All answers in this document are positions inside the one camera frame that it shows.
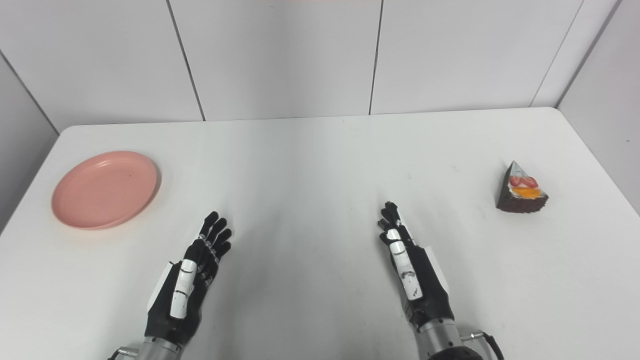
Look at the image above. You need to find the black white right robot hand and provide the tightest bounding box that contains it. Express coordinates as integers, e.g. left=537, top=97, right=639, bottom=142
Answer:
left=377, top=201, right=456, bottom=332

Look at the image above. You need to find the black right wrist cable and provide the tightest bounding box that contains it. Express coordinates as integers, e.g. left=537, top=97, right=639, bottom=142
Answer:
left=461, top=330, right=505, bottom=360

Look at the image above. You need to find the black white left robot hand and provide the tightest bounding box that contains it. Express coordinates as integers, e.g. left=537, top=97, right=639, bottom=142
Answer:
left=144, top=211, right=234, bottom=347

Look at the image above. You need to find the chocolate cake slice with fruit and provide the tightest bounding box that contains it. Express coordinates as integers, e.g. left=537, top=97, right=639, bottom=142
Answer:
left=496, top=160, right=550, bottom=214

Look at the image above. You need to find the pink round plate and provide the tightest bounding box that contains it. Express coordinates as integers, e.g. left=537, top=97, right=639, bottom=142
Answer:
left=51, top=150, right=160, bottom=231

